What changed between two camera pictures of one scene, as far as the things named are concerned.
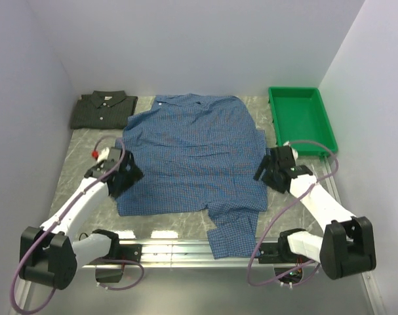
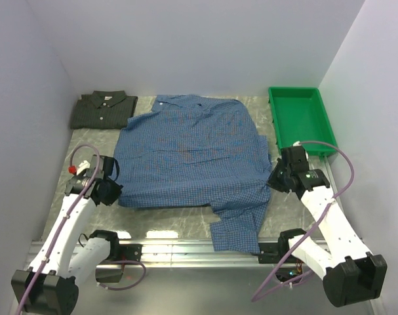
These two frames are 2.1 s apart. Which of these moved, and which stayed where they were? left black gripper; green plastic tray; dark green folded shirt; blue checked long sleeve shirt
Moved: left black gripper
Stayed: green plastic tray; dark green folded shirt; blue checked long sleeve shirt
